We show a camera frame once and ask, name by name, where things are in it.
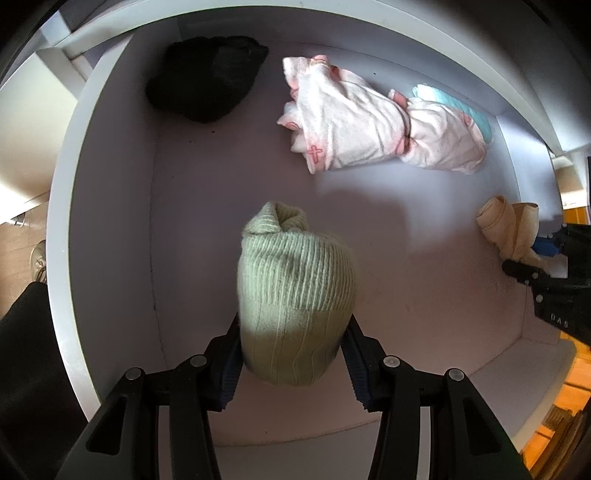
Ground pale green knit hat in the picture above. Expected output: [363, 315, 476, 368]
[236, 200, 358, 387]

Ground beige shoe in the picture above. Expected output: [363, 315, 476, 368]
[28, 239, 49, 282]

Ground teal cloth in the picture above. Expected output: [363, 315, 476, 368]
[412, 84, 495, 144]

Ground black knit hat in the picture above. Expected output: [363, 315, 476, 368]
[145, 36, 270, 123]

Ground wooden chair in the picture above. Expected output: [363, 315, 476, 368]
[536, 406, 591, 480]

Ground pink white towel bundle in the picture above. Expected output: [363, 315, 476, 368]
[277, 55, 489, 175]

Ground person's black clothing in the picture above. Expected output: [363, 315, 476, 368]
[0, 281, 102, 480]

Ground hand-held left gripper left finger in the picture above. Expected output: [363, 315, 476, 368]
[55, 311, 243, 480]

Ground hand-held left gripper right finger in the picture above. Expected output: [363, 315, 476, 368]
[342, 314, 532, 480]

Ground white drawer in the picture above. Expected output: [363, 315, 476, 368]
[46, 9, 578, 448]

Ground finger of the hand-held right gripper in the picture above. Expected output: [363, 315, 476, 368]
[531, 224, 573, 257]
[502, 258, 552, 289]

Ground beige stockings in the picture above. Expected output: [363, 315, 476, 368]
[475, 195, 548, 268]

